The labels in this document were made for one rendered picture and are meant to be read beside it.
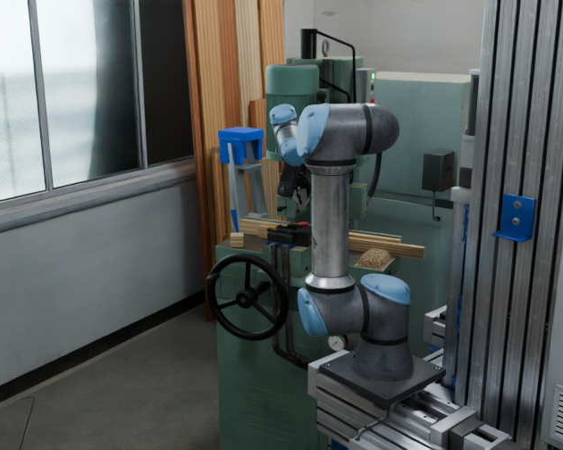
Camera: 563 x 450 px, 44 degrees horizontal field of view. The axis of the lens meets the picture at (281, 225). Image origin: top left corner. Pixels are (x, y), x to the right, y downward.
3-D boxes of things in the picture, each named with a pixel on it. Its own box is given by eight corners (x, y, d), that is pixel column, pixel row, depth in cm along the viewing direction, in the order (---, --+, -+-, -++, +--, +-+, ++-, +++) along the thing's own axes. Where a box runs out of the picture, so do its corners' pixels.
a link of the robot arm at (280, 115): (271, 122, 193) (265, 106, 199) (279, 153, 200) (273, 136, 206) (298, 114, 193) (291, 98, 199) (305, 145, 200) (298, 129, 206)
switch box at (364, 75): (350, 114, 251) (351, 69, 247) (359, 111, 260) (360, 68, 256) (366, 115, 249) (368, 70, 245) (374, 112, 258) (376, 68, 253)
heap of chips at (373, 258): (353, 265, 219) (354, 254, 218) (367, 253, 231) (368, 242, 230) (381, 270, 215) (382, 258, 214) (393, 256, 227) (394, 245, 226)
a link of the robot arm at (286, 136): (324, 144, 187) (315, 121, 196) (284, 145, 185) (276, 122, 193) (321, 167, 193) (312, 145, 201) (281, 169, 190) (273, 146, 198)
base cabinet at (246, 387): (218, 470, 263) (213, 296, 244) (282, 399, 314) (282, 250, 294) (328, 504, 245) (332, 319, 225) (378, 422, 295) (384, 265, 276)
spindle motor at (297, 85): (256, 160, 232) (256, 65, 223) (280, 152, 247) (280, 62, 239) (306, 164, 225) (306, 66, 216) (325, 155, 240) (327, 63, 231)
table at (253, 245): (200, 270, 232) (199, 253, 230) (243, 245, 259) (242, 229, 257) (373, 299, 207) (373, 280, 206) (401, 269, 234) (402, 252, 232)
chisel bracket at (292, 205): (276, 220, 239) (276, 195, 236) (293, 210, 251) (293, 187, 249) (296, 222, 236) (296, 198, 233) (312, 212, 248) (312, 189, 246)
